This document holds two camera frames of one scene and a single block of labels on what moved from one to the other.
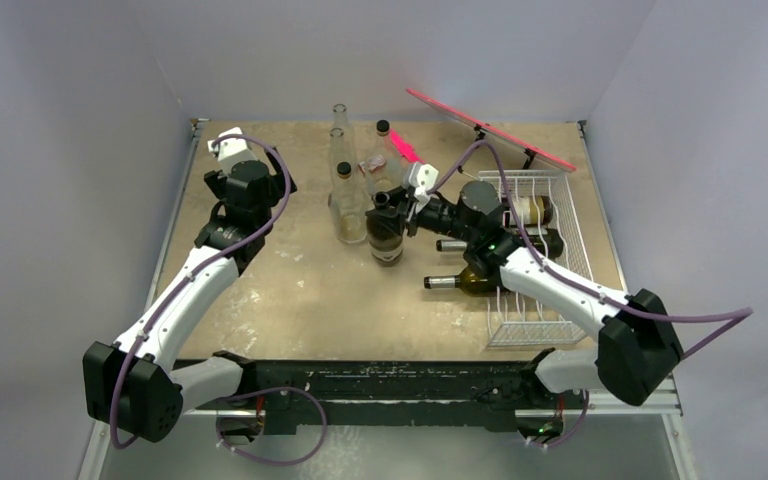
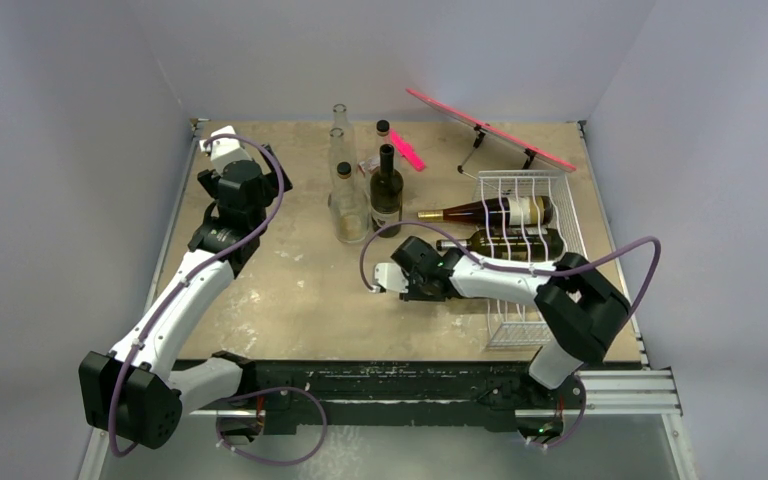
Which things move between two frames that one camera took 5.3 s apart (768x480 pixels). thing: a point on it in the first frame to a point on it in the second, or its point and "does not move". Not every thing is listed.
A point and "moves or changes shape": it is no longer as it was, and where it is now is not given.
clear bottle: (340, 153) does not move
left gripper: (278, 181) does not move
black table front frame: (302, 394) does not move
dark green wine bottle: (384, 226) moves or changes shape
